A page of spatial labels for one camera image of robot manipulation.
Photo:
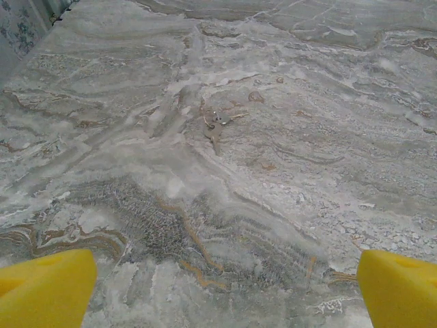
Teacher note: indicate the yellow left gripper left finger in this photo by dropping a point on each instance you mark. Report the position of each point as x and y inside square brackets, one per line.
[44, 290]

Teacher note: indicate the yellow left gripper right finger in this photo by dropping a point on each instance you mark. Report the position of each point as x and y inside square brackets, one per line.
[403, 294]

